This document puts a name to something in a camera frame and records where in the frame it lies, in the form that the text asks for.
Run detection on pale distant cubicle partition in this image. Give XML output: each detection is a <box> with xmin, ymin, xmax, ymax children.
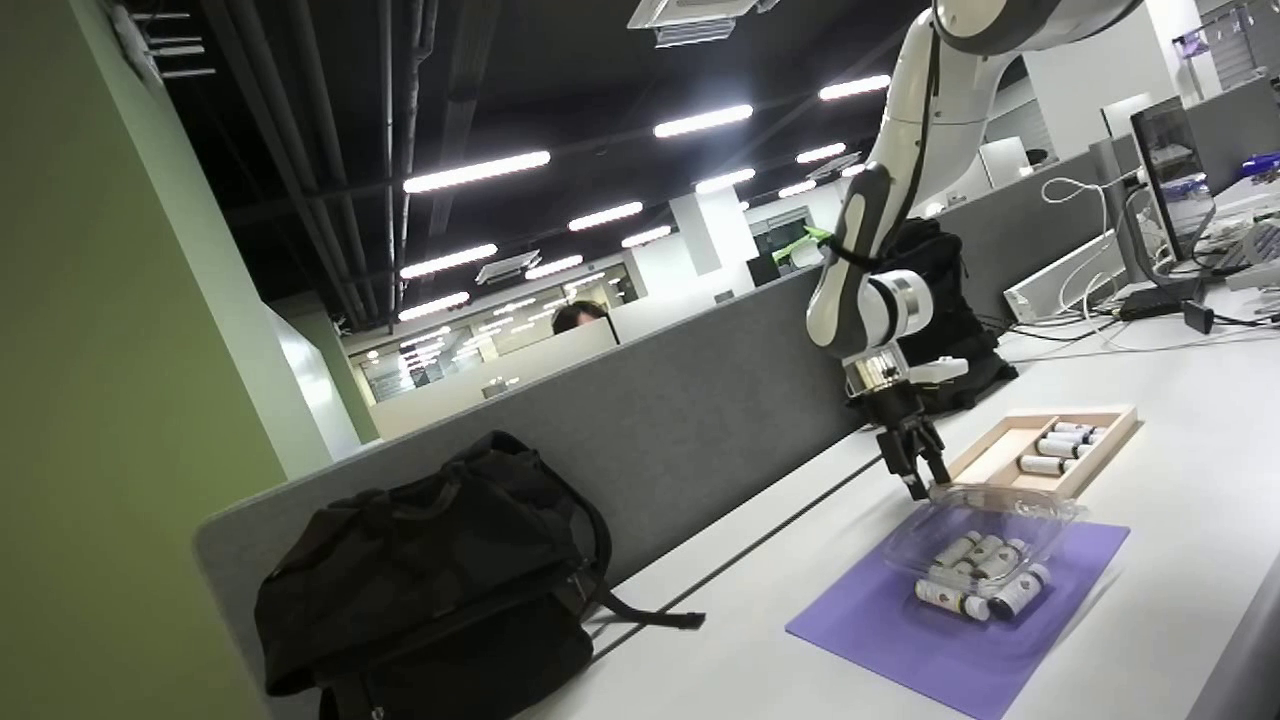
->
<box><xmin>363</xmin><ymin>284</ymin><xmax>753</xmax><ymax>444</ymax></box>

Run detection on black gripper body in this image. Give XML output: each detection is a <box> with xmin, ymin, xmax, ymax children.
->
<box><xmin>874</xmin><ymin>379</ymin><xmax>952</xmax><ymax>464</ymax></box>

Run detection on black bag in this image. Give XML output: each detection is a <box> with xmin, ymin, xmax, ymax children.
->
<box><xmin>832</xmin><ymin>216</ymin><xmax>1026</xmax><ymax>415</ymax></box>

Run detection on clear plastic container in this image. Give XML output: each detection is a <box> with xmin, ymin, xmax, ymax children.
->
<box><xmin>915</xmin><ymin>476</ymin><xmax>1087</xmax><ymax>633</ymax></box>

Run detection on pale wooden tray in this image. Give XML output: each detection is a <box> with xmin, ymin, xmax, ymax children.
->
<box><xmin>948</xmin><ymin>402</ymin><xmax>1139</xmax><ymax>502</ymax></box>

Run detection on person head dark hair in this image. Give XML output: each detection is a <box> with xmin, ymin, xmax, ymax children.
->
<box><xmin>548</xmin><ymin>296</ymin><xmax>617</xmax><ymax>341</ymax></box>

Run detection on purple mat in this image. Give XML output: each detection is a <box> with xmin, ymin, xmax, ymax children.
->
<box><xmin>780</xmin><ymin>501</ymin><xmax>1135</xmax><ymax>720</ymax></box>

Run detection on black computer monitor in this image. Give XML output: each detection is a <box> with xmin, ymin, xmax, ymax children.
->
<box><xmin>1130</xmin><ymin>91</ymin><xmax>1212</xmax><ymax>265</ymax></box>

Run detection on small white labelled bottle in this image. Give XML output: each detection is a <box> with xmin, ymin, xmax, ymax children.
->
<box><xmin>980</xmin><ymin>533</ymin><xmax>1033</xmax><ymax>577</ymax></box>
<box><xmin>927</xmin><ymin>528</ymin><xmax>980</xmax><ymax>566</ymax></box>
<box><xmin>989</xmin><ymin>564</ymin><xmax>1056</xmax><ymax>624</ymax></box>
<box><xmin>962</xmin><ymin>533</ymin><xmax>1006</xmax><ymax>577</ymax></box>

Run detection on white looped cable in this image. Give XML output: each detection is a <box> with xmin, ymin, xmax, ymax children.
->
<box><xmin>1035</xmin><ymin>167</ymin><xmax>1116</xmax><ymax>216</ymax></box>

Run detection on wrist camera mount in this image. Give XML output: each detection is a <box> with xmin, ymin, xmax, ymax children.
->
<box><xmin>854</xmin><ymin>348</ymin><xmax>973</xmax><ymax>391</ymax></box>

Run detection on black power adapter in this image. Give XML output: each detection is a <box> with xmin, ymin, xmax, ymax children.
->
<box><xmin>1116</xmin><ymin>274</ymin><xmax>1217</xmax><ymax>323</ymax></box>

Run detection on large black backpack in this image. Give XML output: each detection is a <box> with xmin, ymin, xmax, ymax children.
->
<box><xmin>252</xmin><ymin>426</ymin><xmax>709</xmax><ymax>720</ymax></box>

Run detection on grey monitor back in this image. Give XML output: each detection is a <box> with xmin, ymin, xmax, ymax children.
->
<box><xmin>1183</xmin><ymin>70</ymin><xmax>1280</xmax><ymax>196</ymax></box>

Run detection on ceiling air vent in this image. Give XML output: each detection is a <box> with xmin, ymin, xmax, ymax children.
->
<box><xmin>626</xmin><ymin>0</ymin><xmax>786</xmax><ymax>52</ymax></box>

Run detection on grey desk partition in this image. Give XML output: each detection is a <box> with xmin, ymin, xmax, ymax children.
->
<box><xmin>192</xmin><ymin>140</ymin><xmax>1135</xmax><ymax>720</ymax></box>

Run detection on white keyboard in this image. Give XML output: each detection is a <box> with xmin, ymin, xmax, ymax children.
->
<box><xmin>1001</xmin><ymin>229</ymin><xmax>1135</xmax><ymax>323</ymax></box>

